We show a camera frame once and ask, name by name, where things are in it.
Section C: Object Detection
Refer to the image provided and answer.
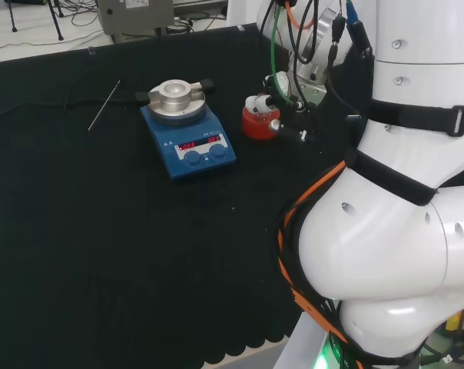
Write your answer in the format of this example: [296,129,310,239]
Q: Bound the grey metal cabinet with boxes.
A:
[96,0,176,44]

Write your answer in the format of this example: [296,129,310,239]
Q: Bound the blue-base magnetic stirrer heater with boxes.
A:
[139,78,239,184]

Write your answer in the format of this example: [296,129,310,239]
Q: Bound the black probe cable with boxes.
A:
[0,76,141,121]

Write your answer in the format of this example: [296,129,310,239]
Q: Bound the black tripod leg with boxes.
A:
[5,0,19,33]
[49,0,65,41]

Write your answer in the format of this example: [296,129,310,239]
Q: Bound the thin metal temperature probe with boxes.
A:
[88,79,122,131]

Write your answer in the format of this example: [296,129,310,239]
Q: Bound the aluminium heating block black handles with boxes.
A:
[134,78,216,116]

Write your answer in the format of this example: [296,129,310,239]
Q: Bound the long black floor cable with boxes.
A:
[0,29,102,53]

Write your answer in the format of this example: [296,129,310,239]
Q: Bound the white board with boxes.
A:
[226,0,263,28]

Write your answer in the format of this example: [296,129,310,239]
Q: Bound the black floor cable bundle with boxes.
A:
[165,10,226,35]

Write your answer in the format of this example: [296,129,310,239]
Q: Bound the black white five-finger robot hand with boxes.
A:
[245,71,327,143]

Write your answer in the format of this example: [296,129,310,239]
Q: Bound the black bench cloth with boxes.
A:
[0,22,375,369]

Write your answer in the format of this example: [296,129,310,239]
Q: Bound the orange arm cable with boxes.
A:
[277,160,352,369]

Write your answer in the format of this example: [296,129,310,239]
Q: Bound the orange ring flask stand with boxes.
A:
[241,103,283,141]

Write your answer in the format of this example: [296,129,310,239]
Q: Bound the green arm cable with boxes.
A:
[269,0,299,111]

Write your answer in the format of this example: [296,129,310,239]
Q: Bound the yellow stop button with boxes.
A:
[445,301,464,335]

